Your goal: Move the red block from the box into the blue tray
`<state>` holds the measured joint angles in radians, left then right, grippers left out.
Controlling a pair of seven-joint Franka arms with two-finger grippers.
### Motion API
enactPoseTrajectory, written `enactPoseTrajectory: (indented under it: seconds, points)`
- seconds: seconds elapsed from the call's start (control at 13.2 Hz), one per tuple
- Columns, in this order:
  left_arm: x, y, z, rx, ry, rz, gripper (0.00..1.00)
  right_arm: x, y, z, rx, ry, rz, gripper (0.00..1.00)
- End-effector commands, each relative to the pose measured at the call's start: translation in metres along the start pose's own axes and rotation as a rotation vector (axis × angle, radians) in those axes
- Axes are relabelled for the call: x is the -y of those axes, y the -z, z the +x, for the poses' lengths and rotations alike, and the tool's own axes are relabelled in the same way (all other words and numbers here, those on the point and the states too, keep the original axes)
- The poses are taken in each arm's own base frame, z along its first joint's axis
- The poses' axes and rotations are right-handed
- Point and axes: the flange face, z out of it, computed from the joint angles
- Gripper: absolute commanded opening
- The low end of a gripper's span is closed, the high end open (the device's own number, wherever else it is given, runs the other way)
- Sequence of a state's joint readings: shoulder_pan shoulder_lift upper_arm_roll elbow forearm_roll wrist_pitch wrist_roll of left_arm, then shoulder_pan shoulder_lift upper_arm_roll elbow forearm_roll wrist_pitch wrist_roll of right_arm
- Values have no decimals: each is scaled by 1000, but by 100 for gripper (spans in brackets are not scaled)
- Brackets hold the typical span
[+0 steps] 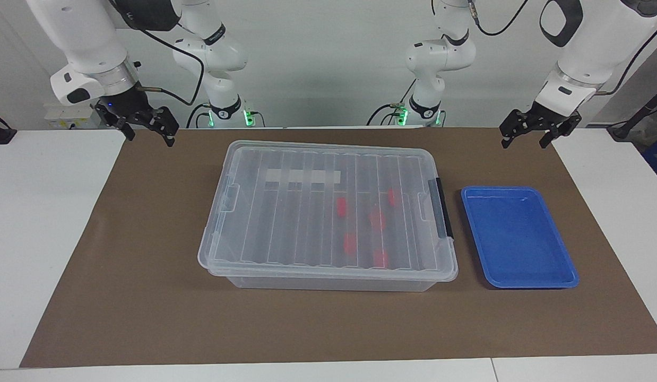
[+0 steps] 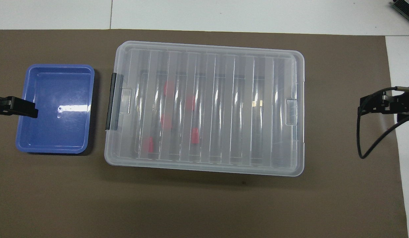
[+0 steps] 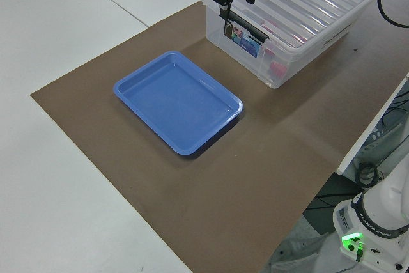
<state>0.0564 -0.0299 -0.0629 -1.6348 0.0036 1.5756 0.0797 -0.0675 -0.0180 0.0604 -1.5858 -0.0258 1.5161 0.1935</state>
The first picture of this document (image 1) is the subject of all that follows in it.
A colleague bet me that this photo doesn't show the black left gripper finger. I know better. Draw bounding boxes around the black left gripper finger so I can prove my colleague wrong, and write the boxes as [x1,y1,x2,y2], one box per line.
[540,126,563,149]
[499,110,524,149]

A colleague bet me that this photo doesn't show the clear ribbed plastic lid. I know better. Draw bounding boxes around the clear ribbed plastic lid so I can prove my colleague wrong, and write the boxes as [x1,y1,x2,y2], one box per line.
[197,140,460,282]

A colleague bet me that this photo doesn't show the blue plastic tray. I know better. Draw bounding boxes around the blue plastic tray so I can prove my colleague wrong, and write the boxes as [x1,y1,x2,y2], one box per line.
[461,186,580,290]

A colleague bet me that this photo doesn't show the clear plastic storage box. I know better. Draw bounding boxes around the clear plastic storage box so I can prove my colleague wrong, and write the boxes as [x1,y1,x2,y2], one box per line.
[206,143,457,292]

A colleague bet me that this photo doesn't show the black tripod leg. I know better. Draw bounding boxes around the black tripod leg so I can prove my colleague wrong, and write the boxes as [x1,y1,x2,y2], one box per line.
[607,85,657,141]

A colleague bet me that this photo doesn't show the black clamp stand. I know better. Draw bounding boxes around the black clamp stand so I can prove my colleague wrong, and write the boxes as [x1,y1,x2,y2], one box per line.
[0,111,17,145]

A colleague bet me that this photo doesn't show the brown table mat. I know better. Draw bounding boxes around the brown table mat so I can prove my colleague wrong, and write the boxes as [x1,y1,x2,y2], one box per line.
[20,126,657,368]

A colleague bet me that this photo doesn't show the black base cable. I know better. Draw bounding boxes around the black base cable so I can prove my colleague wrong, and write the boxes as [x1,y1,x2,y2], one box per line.
[186,102,212,129]
[367,80,415,126]

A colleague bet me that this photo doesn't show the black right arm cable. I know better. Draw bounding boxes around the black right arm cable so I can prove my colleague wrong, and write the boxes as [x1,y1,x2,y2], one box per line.
[135,27,206,106]

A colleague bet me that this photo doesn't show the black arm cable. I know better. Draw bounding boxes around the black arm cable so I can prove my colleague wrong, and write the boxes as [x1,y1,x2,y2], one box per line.
[466,0,657,97]
[135,27,206,106]

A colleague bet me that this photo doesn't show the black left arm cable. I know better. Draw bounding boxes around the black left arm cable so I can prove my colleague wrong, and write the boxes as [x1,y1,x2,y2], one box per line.
[466,0,657,97]

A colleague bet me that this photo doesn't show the black box latch handle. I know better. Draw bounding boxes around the black box latch handle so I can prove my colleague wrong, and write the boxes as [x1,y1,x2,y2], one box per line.
[428,178,454,239]

